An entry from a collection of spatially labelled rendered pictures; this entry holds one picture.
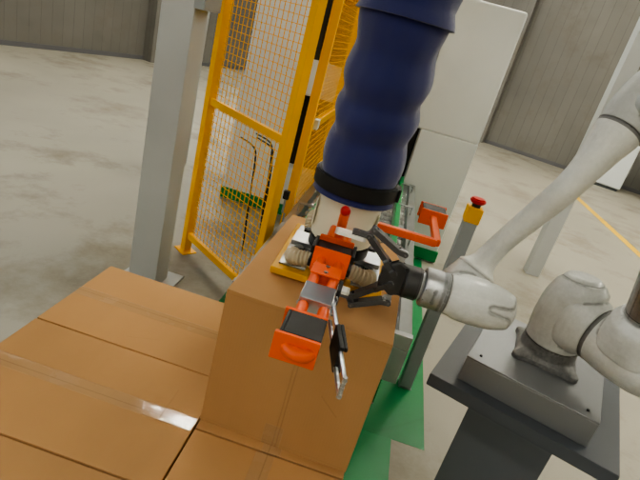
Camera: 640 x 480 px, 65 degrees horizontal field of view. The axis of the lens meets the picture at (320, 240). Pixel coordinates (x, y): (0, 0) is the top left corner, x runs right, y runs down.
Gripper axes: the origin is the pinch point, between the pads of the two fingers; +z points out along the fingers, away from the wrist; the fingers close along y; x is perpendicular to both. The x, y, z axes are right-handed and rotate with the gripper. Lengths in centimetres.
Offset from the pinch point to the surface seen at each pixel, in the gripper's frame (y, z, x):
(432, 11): -54, -5, 17
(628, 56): -83, -165, 337
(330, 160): -16.8, 7.9, 18.8
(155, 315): 54, 52, 34
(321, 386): 30.6, -6.2, -4.6
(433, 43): -49, -8, 19
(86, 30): 67, 564, 804
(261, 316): 17.7, 11.9, -3.8
